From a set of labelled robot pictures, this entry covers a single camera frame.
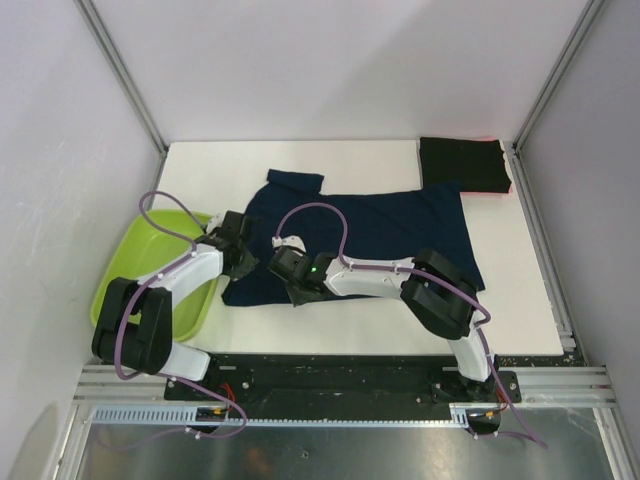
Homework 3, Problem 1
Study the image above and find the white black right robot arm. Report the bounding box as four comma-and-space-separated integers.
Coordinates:
268, 245, 498, 401

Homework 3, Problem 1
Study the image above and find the aluminium frame post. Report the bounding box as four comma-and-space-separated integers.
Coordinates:
512, 0, 609, 151
74, 0, 168, 159

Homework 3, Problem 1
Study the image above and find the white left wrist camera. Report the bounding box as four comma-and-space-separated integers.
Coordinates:
204, 213, 225, 236

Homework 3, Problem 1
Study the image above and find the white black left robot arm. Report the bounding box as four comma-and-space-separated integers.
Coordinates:
91, 211, 258, 400

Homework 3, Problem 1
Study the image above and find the left aluminium frame post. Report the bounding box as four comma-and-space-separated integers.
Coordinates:
74, 0, 168, 159

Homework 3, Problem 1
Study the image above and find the navy blue t shirt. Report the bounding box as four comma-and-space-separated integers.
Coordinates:
222, 169, 485, 307

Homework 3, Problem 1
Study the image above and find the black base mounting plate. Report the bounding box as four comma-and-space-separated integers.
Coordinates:
163, 352, 522, 407

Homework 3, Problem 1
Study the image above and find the grey slotted cable duct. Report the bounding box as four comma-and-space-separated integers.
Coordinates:
89, 403, 474, 427

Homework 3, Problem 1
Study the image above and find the aluminium front frame rail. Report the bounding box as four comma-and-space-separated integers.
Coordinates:
72, 365, 617, 408

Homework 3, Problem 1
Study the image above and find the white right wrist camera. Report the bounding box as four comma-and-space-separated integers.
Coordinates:
271, 235, 306, 253

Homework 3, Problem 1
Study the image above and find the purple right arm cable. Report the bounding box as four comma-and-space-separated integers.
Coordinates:
275, 202, 549, 449

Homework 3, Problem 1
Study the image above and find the right aluminium frame post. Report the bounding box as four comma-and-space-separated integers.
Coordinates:
512, 0, 609, 151

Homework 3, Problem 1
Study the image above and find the folded black t shirt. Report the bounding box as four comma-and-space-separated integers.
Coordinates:
419, 137, 512, 194

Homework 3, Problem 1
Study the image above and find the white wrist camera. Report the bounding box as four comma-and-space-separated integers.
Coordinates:
271, 235, 306, 253
204, 213, 225, 236

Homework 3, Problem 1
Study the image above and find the green plastic bin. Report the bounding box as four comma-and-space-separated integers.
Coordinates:
90, 210, 217, 342

